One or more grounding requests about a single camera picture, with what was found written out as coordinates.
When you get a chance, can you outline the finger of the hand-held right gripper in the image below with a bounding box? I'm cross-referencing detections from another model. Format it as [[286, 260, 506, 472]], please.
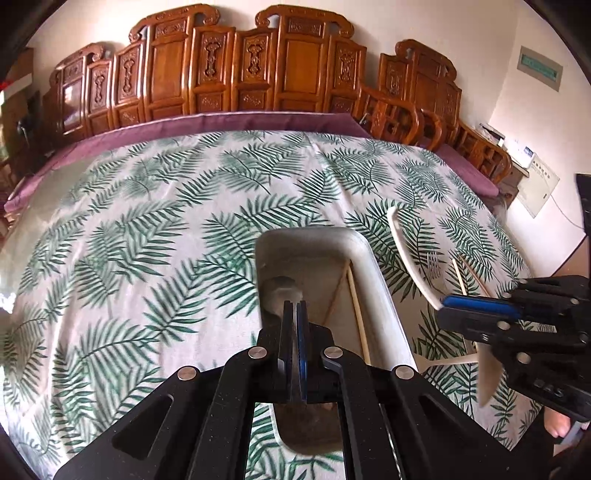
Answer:
[[438, 310, 591, 348], [441, 275, 591, 320]]

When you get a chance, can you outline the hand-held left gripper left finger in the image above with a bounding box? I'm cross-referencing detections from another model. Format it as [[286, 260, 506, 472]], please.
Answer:
[[53, 301, 297, 480]]

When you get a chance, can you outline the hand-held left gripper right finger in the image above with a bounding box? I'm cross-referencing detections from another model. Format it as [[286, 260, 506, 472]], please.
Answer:
[[297, 301, 539, 480]]

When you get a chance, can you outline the wooden chopstick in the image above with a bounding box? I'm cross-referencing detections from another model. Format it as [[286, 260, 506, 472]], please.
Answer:
[[345, 265, 371, 363], [456, 251, 492, 298], [451, 257, 468, 297], [322, 259, 352, 326]]

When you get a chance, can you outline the white rectangular tray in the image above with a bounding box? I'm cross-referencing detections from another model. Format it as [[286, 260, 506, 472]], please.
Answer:
[[254, 226, 419, 450]]

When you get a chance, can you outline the person's right hand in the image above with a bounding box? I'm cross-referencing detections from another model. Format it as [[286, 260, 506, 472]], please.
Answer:
[[544, 406, 583, 439]]

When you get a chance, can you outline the metal fork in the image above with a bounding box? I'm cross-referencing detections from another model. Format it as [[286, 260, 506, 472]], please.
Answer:
[[425, 250, 446, 296]]

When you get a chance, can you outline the wooden side table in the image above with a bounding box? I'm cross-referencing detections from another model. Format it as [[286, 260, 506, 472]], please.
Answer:
[[499, 164, 529, 204]]

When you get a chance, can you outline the purple armchair cushion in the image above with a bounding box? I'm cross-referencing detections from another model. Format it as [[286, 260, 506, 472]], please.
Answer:
[[434, 145, 500, 197]]

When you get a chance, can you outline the white box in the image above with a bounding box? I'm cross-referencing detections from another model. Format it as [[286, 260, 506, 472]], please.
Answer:
[[505, 141, 539, 169]]

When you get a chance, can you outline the tissue box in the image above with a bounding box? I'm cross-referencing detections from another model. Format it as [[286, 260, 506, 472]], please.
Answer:
[[479, 122, 506, 144]]

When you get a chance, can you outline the leaf print tablecloth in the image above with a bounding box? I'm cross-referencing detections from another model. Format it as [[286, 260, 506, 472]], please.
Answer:
[[0, 130, 543, 480]]

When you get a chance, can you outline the carved wooden armchair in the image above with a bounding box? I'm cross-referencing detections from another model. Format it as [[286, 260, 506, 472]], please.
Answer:
[[379, 39, 513, 185]]

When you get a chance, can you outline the purple sofa cushion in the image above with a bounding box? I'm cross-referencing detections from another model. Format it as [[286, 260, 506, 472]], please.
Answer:
[[4, 112, 370, 213]]

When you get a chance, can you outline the carved wooden sofa bench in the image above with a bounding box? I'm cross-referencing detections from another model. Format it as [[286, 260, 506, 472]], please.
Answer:
[[44, 4, 424, 151]]

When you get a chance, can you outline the black fan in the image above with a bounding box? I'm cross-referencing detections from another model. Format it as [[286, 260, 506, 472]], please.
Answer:
[[16, 90, 44, 139]]

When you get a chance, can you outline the brown cardboard box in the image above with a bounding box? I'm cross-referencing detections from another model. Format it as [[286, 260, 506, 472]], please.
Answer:
[[7, 46, 35, 88]]

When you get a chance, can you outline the white cable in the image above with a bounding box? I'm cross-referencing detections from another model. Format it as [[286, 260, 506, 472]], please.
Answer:
[[547, 191, 585, 229]]

